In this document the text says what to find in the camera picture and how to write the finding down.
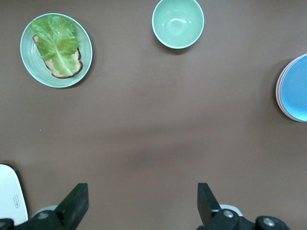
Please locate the pink plate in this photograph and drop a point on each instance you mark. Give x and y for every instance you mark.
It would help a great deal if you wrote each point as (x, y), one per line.
(279, 83)

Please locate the green bowl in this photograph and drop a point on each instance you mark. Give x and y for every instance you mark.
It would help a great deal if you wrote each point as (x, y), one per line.
(178, 24)

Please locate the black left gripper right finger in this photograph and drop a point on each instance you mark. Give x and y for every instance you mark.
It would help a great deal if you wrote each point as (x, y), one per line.
(211, 215)

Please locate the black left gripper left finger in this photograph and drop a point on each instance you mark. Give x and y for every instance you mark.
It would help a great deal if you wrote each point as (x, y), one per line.
(72, 210)

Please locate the green lettuce leaf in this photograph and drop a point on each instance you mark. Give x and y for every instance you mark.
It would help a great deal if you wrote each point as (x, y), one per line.
(56, 43)

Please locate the blue plate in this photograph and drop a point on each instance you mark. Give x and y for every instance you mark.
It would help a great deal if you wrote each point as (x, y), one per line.
(296, 91)

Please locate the beige plate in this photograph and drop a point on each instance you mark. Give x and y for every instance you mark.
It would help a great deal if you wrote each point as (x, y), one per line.
(276, 93)

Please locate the green plate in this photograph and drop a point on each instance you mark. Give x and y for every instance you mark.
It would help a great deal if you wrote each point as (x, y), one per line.
(31, 64)

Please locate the brown table cloth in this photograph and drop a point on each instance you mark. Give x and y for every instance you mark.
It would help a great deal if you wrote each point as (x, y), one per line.
(153, 115)

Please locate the slice of brown bread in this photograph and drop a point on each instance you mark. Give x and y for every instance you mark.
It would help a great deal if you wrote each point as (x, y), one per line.
(76, 64)

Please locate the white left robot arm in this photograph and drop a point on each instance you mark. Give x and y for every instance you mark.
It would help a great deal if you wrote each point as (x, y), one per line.
(10, 191)

